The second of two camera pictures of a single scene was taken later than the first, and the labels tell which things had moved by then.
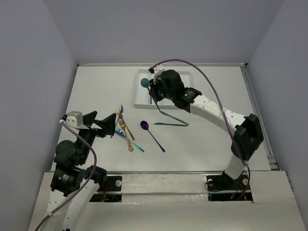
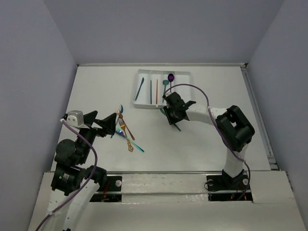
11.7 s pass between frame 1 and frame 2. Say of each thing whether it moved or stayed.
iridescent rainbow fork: stayed
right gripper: moved
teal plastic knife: moved
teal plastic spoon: moved
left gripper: stayed
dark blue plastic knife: moved
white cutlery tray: stayed
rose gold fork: stayed
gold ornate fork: stayed
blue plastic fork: stayed
